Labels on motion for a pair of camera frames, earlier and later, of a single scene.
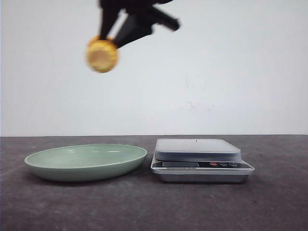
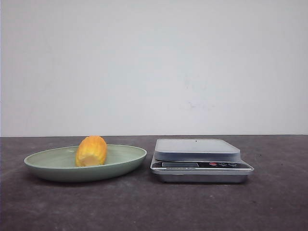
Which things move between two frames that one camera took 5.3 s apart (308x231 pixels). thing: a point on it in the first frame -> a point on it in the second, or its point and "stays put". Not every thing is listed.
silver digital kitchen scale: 198,160 stays put
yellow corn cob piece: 102,54 -> 92,151
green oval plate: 83,162 stays put
